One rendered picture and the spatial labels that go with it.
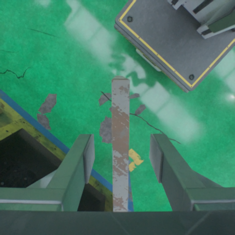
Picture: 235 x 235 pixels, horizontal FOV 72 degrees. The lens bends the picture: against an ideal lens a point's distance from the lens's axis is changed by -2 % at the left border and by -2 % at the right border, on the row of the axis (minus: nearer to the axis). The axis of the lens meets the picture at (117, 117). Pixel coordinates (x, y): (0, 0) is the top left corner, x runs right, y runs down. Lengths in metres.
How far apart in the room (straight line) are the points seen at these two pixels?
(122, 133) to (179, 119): 1.38
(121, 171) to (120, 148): 0.04
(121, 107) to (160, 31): 0.99
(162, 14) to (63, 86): 0.95
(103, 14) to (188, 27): 0.67
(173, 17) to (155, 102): 0.67
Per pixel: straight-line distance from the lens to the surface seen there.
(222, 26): 0.21
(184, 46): 1.22
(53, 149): 0.90
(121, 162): 0.27
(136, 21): 1.18
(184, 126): 1.65
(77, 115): 1.54
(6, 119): 0.88
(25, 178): 0.99
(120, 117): 0.24
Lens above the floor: 1.45
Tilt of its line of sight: 75 degrees down
